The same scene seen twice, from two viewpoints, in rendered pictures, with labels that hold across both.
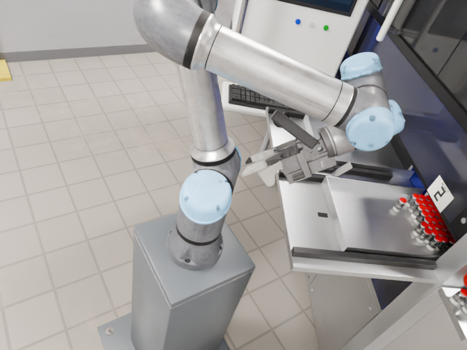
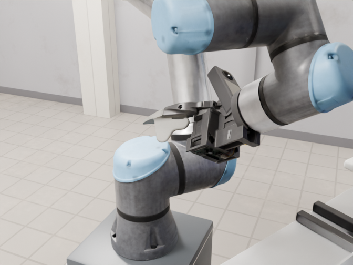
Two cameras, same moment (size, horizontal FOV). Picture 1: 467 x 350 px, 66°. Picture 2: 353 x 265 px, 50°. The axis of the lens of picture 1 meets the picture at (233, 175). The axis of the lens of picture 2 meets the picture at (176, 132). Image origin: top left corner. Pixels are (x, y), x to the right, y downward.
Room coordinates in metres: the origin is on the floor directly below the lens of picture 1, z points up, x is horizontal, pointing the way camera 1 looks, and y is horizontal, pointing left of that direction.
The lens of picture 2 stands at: (0.35, -0.62, 1.36)
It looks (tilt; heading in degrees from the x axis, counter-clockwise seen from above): 24 degrees down; 66
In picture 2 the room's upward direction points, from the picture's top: straight up
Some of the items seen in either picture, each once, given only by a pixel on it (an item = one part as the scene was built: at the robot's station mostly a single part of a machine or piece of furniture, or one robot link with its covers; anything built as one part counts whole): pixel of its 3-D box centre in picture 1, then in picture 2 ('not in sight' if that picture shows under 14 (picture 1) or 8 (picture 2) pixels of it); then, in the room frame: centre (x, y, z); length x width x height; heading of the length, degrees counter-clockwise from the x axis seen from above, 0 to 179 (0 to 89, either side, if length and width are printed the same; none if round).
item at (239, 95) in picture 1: (274, 100); not in sight; (1.38, -0.08, 0.82); 0.40 x 0.14 x 0.02; 101
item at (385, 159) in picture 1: (355, 144); not in sight; (1.10, -0.39, 0.90); 0.34 x 0.26 x 0.04; 103
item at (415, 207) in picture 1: (422, 220); not in sight; (0.79, -0.57, 0.91); 0.18 x 0.02 x 0.05; 13
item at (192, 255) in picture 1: (197, 235); (143, 219); (0.57, 0.05, 0.84); 0.15 x 0.15 x 0.10
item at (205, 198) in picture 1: (204, 203); (145, 172); (0.57, 0.05, 0.96); 0.13 x 0.12 x 0.14; 0
